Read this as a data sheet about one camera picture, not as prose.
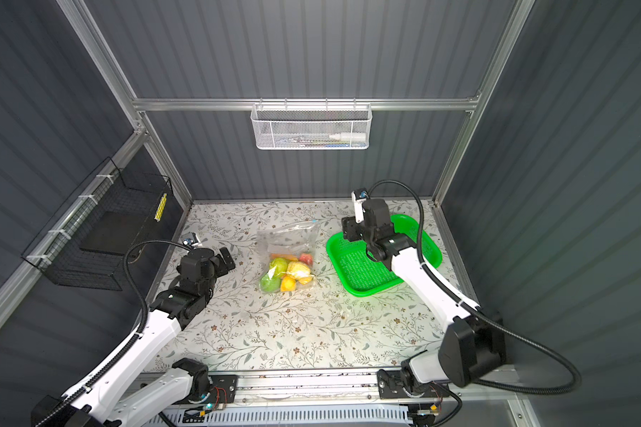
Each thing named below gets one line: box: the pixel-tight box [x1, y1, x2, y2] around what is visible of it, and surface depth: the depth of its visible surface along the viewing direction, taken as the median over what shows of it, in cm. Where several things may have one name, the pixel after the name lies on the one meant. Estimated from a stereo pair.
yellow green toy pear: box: [286, 261, 312, 279], surface depth 88 cm
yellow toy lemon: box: [280, 273, 297, 293], surface depth 91 cm
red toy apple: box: [298, 252, 314, 267], surface depth 98 cm
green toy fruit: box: [268, 257, 288, 276], surface depth 90 cm
